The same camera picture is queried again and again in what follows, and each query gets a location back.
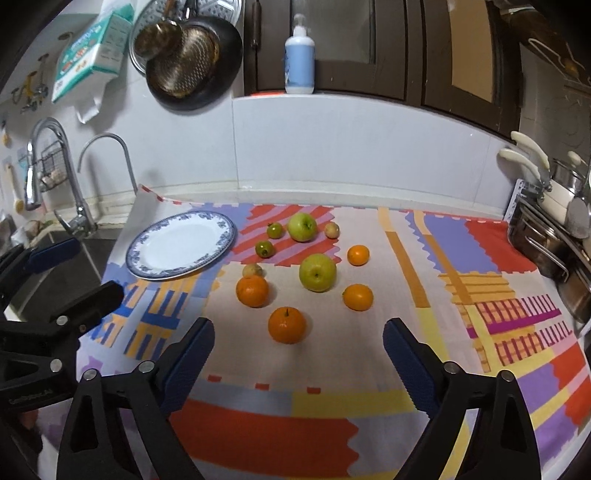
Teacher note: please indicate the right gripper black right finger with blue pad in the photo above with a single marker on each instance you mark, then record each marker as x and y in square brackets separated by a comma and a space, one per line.
[503, 443]

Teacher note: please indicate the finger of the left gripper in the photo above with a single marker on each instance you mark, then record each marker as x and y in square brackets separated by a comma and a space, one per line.
[81, 315]
[19, 263]

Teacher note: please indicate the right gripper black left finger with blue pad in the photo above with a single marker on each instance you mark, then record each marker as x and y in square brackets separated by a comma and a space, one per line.
[94, 444]

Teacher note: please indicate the small tan fruit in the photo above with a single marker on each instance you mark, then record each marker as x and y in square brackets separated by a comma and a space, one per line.
[332, 230]
[252, 269]

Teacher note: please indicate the large orange with stem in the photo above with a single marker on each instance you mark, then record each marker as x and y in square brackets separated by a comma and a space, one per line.
[287, 325]

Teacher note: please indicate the small green fruit front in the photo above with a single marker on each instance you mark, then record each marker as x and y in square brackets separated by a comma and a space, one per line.
[265, 249]

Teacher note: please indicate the small green fruit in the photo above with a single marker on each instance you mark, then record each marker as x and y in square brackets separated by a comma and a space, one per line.
[265, 249]
[275, 230]

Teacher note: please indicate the small orange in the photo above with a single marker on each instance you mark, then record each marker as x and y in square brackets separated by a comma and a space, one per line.
[358, 297]
[358, 255]

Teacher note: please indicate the green apple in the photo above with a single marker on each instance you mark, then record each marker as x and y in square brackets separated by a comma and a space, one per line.
[302, 227]
[317, 273]

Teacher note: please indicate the steel kitchen sink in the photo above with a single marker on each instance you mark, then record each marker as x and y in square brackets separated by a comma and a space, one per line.
[45, 293]

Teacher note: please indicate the chrome kitchen faucet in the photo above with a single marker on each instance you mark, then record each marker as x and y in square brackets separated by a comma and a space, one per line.
[83, 224]

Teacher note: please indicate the blue rimmed white plate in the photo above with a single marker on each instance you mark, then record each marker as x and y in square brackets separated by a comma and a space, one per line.
[180, 244]

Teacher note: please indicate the chrome gooseneck faucet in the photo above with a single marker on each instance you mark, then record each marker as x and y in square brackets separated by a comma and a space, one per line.
[105, 162]

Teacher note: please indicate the colourful patterned table mat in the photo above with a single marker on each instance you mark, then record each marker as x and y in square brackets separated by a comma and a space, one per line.
[332, 406]

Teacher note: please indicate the teal white tissue package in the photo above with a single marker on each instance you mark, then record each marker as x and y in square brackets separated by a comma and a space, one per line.
[93, 59]

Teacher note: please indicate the small green fruit back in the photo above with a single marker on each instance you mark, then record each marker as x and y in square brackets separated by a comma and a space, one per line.
[275, 230]

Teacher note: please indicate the small brass hanging pan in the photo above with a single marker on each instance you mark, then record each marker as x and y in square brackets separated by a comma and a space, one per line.
[157, 39]

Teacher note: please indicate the black hanging frying pan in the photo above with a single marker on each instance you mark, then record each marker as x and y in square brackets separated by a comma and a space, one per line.
[200, 69]

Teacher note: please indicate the silver hanging strainer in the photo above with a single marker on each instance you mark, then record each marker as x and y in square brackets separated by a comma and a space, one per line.
[151, 12]

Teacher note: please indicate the blue white pump bottle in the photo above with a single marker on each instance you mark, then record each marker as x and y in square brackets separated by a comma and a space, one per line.
[299, 59]

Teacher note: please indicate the wire sponge basket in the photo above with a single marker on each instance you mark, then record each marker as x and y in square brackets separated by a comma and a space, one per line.
[52, 170]

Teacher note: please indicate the cream handled white pan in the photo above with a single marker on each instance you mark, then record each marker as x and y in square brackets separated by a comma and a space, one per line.
[558, 182]

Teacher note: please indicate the dark wooden window frame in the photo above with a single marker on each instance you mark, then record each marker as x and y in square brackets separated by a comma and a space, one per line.
[458, 58]

